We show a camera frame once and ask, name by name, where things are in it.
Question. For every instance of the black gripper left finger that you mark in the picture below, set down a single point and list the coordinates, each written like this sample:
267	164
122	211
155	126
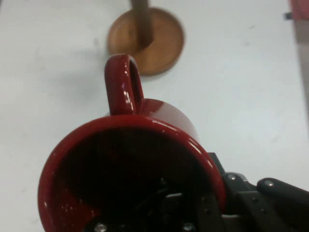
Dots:
210	217

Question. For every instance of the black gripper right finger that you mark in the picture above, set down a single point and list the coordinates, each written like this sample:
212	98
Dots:
256	207

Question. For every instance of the red enamel mug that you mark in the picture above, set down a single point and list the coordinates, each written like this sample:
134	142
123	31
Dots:
169	116

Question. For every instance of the wooden mug tree stand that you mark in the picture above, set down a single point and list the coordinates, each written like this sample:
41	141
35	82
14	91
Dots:
164	41

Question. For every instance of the black tape piece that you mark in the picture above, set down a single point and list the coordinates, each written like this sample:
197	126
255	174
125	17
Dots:
288	16

